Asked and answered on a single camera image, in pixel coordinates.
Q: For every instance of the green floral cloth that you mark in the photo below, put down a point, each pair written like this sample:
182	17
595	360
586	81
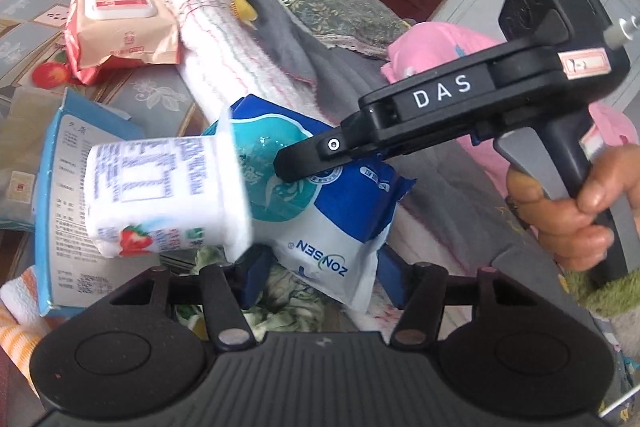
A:
285	307

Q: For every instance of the pink cloth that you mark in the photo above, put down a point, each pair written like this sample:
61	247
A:
440	52

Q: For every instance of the yellow plastic clip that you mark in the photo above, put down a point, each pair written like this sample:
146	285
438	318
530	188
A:
244	7

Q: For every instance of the pink wet wipes pack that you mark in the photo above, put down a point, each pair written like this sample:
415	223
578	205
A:
120	32

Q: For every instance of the person's right hand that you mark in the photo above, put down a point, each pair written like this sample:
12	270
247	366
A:
570	232

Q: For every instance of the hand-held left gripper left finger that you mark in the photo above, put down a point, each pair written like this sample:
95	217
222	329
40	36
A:
252	279

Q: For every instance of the orange striped towel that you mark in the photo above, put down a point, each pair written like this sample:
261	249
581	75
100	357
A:
20	342

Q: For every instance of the white knitted towel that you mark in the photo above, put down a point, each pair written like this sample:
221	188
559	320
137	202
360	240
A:
210	22

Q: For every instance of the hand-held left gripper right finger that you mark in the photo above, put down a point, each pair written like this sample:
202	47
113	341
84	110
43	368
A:
392	279

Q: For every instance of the blue and white plastic bag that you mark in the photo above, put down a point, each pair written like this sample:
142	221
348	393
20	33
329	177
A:
320	227

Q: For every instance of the white strawberry yogurt cup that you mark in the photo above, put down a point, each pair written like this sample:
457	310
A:
160	192

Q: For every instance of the floral grey pillow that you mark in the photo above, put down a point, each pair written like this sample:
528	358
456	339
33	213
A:
325	2

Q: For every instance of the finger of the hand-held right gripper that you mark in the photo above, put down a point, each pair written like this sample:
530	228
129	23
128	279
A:
320	152

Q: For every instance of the grey cloth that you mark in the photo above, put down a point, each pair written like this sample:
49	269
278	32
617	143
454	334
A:
340	77

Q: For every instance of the blue paper box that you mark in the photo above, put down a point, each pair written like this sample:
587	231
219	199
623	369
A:
60	227

